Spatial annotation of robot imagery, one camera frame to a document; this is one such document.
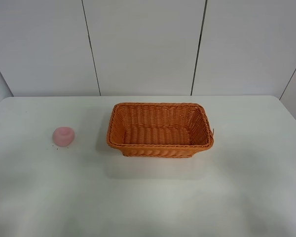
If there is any pink flat peach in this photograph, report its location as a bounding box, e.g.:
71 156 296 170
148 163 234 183
52 127 75 147

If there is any orange woven wicker basket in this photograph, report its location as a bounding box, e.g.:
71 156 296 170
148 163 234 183
107 102 214 158

